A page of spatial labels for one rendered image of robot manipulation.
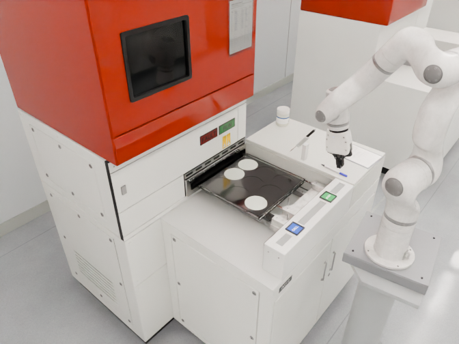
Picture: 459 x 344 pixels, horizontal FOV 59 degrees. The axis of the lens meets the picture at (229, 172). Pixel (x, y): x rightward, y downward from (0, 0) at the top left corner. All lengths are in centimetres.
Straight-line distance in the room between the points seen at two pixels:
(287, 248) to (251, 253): 22
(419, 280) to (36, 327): 203
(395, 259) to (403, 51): 77
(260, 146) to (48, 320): 158
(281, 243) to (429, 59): 79
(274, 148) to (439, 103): 93
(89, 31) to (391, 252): 130
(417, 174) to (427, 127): 16
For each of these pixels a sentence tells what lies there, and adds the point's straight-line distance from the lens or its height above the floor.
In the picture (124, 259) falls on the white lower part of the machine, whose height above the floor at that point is 69.
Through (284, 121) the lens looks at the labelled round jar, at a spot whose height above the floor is 100.
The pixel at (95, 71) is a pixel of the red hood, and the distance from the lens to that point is 137.
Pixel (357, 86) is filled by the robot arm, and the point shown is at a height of 148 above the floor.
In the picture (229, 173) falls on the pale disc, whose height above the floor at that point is 90.
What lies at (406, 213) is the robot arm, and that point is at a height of 111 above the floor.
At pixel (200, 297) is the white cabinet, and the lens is 202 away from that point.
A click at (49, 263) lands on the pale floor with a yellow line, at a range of 301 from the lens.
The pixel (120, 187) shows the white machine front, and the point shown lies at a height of 109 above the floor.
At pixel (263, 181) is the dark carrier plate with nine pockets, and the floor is 90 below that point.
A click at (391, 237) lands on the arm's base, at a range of 163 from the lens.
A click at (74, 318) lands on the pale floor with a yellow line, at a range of 266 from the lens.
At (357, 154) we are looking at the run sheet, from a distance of 210.
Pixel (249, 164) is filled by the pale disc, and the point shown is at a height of 90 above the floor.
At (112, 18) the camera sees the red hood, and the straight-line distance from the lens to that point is 135.
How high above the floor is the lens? 205
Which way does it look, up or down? 35 degrees down
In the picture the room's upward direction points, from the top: straight up
